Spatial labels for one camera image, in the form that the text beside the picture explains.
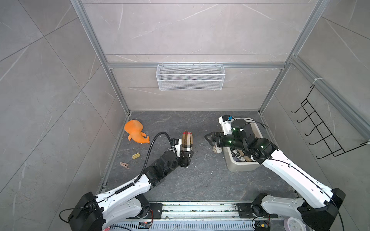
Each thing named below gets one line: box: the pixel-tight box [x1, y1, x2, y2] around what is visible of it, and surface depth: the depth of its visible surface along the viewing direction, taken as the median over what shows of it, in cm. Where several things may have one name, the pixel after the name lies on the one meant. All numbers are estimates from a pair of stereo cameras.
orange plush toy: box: [124, 119, 151, 144], surface depth 103 cm
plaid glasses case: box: [181, 129, 194, 152], surface depth 76 cm
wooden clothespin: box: [119, 161, 130, 170], surface depth 92 cm
